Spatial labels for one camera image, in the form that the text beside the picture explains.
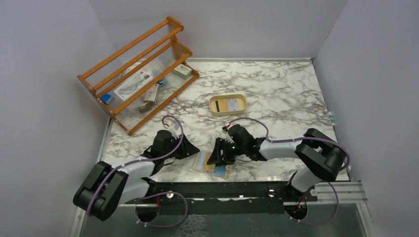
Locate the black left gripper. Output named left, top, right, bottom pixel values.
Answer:
left=163, top=133, right=200, bottom=159

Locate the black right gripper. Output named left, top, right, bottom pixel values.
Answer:
left=207, top=137, right=247, bottom=166

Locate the gold credit card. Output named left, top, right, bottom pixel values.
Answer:
left=195, top=151, right=215, bottom=172

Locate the tan leather card holder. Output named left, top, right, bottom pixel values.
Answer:
left=192, top=151, right=229, bottom=179

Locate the orange wooden rack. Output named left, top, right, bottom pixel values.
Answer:
left=77, top=16, right=200, bottom=135

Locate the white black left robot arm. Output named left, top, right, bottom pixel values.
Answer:
left=73, top=130, right=200, bottom=221

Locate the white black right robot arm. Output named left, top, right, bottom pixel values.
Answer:
left=206, top=124, right=349, bottom=201

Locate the gold card with black stripe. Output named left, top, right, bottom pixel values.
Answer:
left=215, top=99, right=227, bottom=113

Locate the grey blue credit card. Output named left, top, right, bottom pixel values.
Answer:
left=226, top=98, right=240, bottom=112

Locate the beige oval tray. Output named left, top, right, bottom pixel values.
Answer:
left=209, top=94, right=248, bottom=117

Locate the grey olive small object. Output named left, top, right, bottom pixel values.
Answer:
left=138, top=102, right=154, bottom=114

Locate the blue white round jar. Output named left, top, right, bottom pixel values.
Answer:
left=158, top=77, right=166, bottom=87

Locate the white printed packet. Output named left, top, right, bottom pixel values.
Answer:
left=113, top=70, right=154, bottom=101

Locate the blue grey eraser block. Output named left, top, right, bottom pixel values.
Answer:
left=100, top=94, right=113, bottom=105

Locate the green white small tube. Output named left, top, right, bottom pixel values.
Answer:
left=328, top=111, right=335, bottom=126

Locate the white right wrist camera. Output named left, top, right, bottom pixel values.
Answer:
left=222, top=127, right=234, bottom=143

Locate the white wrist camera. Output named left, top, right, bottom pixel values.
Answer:
left=222, top=127, right=234, bottom=143
left=164, top=122, right=182, bottom=137

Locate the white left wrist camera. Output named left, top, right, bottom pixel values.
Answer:
left=164, top=122, right=182, bottom=137

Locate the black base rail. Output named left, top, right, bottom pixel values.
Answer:
left=128, top=181, right=318, bottom=215

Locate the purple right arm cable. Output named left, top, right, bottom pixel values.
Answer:
left=222, top=117, right=351, bottom=227

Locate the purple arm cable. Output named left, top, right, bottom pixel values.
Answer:
left=85, top=115, right=189, bottom=229
left=222, top=117, right=351, bottom=227

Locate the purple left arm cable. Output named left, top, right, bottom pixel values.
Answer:
left=85, top=115, right=189, bottom=229

